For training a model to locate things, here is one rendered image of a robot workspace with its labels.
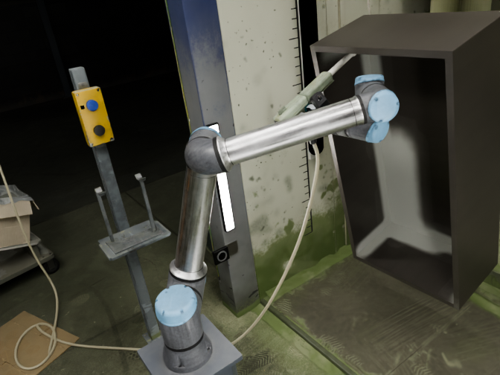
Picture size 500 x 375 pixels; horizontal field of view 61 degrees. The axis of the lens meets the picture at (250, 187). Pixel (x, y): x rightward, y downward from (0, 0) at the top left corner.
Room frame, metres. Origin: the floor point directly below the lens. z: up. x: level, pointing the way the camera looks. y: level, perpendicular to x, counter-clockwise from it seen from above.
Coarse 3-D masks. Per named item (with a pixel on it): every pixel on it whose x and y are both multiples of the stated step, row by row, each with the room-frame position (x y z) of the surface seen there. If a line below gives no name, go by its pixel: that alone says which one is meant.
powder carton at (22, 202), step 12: (0, 192) 3.12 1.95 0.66; (12, 192) 3.15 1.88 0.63; (0, 204) 2.76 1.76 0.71; (24, 204) 2.85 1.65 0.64; (0, 216) 2.71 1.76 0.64; (12, 216) 2.75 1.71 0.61; (24, 216) 2.86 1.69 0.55; (0, 228) 2.74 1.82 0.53; (12, 228) 2.78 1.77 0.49; (24, 228) 2.83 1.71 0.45; (0, 240) 2.72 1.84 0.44; (12, 240) 2.76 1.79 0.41; (24, 240) 2.81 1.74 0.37
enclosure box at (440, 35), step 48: (336, 48) 1.67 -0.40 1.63; (384, 48) 1.49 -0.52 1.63; (432, 48) 1.36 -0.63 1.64; (480, 48) 1.39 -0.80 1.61; (336, 96) 1.87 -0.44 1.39; (432, 96) 1.77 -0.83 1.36; (480, 96) 1.41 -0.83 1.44; (336, 144) 1.87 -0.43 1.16; (384, 144) 2.04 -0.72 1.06; (432, 144) 1.81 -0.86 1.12; (480, 144) 1.44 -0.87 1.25; (384, 192) 2.08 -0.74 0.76; (432, 192) 1.86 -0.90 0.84; (480, 192) 1.47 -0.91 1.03; (384, 240) 1.99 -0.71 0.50; (432, 240) 1.89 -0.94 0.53; (480, 240) 1.50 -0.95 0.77; (432, 288) 1.59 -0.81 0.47
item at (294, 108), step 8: (344, 56) 1.74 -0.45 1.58; (352, 56) 1.75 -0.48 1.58; (336, 64) 1.71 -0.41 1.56; (328, 72) 1.66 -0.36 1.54; (320, 80) 1.63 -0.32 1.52; (328, 80) 1.65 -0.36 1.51; (312, 88) 1.61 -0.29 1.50; (320, 88) 1.62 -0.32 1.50; (296, 96) 1.60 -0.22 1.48; (304, 96) 1.58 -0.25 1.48; (288, 104) 1.57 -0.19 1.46; (296, 104) 1.55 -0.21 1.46; (304, 104) 1.57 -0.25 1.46; (280, 112) 1.53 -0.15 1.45; (288, 112) 1.53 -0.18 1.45; (296, 112) 1.55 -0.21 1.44; (304, 112) 1.58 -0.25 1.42; (280, 120) 1.50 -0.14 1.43
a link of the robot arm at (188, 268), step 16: (208, 128) 1.41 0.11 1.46; (192, 176) 1.35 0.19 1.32; (208, 176) 1.34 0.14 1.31; (192, 192) 1.34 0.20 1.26; (208, 192) 1.35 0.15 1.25; (192, 208) 1.34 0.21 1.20; (208, 208) 1.36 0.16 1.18; (192, 224) 1.34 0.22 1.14; (208, 224) 1.38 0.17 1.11; (192, 240) 1.34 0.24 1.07; (176, 256) 1.38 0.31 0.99; (192, 256) 1.34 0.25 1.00; (176, 272) 1.35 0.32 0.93; (192, 272) 1.34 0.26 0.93
